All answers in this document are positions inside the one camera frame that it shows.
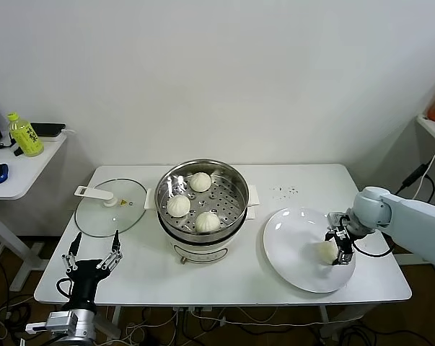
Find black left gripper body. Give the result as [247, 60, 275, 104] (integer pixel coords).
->
[66, 259, 113, 309]

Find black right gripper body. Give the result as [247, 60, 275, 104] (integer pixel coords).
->
[334, 227, 356, 256]

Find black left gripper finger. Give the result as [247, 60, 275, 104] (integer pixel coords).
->
[96, 230, 123, 271]
[61, 231, 83, 273]

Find white steamed baozi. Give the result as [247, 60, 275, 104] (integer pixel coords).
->
[317, 241, 338, 264]
[195, 211, 221, 234]
[166, 195, 192, 218]
[189, 172, 213, 192]

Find perforated steel steamer basket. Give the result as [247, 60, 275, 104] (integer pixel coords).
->
[155, 158, 250, 243]

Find round white plate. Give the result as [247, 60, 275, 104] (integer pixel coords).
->
[263, 207, 358, 293]

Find scattered black crumbs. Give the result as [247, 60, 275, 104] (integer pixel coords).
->
[273, 184, 300, 199]

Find white electric cooking pot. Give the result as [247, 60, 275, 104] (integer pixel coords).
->
[144, 182, 261, 266]

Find white power strip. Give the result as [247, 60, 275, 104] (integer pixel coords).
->
[172, 305, 214, 313]

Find yellow green tea bottle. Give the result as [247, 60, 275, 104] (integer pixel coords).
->
[8, 111, 45, 158]

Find black smartphone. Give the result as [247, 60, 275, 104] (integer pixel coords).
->
[30, 122, 67, 138]

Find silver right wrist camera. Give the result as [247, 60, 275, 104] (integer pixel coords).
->
[327, 212, 350, 229]

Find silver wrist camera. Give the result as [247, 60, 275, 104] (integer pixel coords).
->
[25, 311, 74, 332]
[327, 212, 350, 229]

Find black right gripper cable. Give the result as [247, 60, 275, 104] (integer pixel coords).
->
[352, 241, 397, 257]

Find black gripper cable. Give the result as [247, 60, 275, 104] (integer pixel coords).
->
[56, 278, 74, 298]
[352, 241, 397, 257]

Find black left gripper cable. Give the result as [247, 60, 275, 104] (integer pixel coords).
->
[56, 278, 74, 298]

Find glass lid with white handle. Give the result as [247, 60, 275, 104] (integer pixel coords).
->
[74, 177, 149, 238]

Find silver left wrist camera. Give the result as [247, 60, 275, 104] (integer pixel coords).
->
[25, 311, 74, 332]

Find black power adapter cable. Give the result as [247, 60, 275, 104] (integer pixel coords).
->
[395, 162, 435, 200]

